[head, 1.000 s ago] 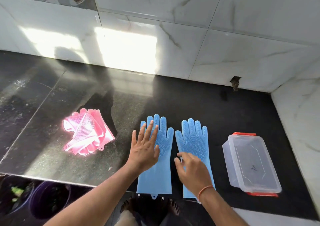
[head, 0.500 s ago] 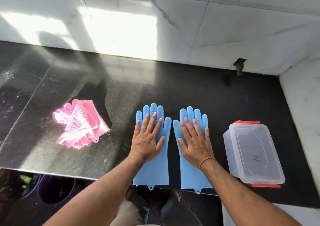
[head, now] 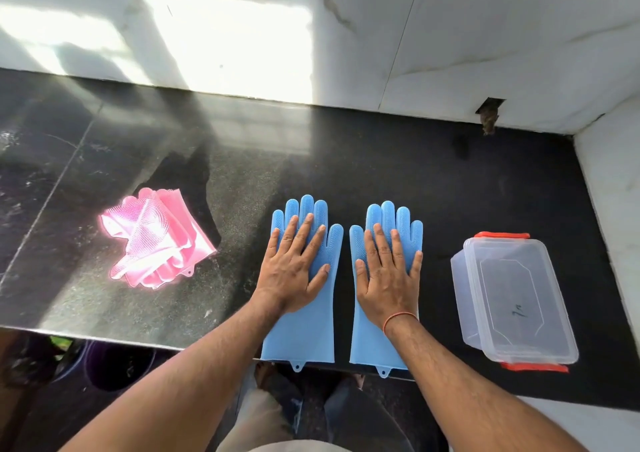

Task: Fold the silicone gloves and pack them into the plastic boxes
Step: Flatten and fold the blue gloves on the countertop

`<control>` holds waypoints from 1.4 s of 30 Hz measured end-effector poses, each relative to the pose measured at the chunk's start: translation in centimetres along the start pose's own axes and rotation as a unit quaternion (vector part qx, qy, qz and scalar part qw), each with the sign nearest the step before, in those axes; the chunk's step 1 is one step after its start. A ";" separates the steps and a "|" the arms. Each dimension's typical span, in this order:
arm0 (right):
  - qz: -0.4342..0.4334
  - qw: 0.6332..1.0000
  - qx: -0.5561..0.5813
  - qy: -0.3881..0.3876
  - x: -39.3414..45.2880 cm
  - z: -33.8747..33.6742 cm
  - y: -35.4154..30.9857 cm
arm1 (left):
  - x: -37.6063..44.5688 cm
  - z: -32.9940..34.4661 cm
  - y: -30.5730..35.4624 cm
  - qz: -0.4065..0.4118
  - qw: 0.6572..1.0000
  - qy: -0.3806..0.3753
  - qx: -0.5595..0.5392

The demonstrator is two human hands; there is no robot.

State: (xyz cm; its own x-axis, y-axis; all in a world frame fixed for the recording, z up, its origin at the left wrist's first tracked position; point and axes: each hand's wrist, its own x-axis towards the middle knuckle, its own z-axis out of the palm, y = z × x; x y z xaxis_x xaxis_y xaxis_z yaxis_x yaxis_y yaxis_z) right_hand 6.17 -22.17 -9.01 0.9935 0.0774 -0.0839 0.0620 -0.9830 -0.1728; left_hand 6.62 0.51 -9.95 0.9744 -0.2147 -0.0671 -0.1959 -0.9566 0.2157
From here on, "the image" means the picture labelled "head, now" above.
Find brown wall stub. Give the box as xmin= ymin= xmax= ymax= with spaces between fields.
xmin=475 ymin=97 xmax=506 ymax=136

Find clear plastic lid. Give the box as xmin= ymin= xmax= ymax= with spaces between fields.
xmin=462 ymin=236 xmax=580 ymax=365

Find person's right forearm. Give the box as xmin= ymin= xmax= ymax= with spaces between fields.
xmin=383 ymin=314 xmax=589 ymax=452

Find black lined bin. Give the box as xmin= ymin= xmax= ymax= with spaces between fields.
xmin=0 ymin=331 xmax=86 ymax=387

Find person's right hand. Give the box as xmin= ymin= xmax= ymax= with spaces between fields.
xmin=355 ymin=222 xmax=423 ymax=330

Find clear plastic box red latches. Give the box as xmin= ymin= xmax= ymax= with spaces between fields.
xmin=450 ymin=231 xmax=580 ymax=373

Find person's left forearm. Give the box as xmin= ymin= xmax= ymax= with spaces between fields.
xmin=59 ymin=296 xmax=286 ymax=452

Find red thread bracelet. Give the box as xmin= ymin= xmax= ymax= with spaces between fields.
xmin=382 ymin=311 xmax=419 ymax=335

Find purple bucket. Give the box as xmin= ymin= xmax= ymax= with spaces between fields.
xmin=82 ymin=340 xmax=159 ymax=393

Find white shirt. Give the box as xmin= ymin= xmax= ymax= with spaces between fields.
xmin=249 ymin=439 xmax=351 ymax=452

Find person's left foot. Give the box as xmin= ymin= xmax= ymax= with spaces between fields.
xmin=253 ymin=363 xmax=281 ymax=393

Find pink rubber glove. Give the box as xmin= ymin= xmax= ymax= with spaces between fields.
xmin=109 ymin=236 xmax=196 ymax=290
xmin=99 ymin=187 xmax=219 ymax=277

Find person's left hand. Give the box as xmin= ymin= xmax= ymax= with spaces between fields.
xmin=252 ymin=212 xmax=331 ymax=316

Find grey trousers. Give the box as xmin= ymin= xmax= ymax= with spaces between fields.
xmin=215 ymin=366 xmax=416 ymax=452

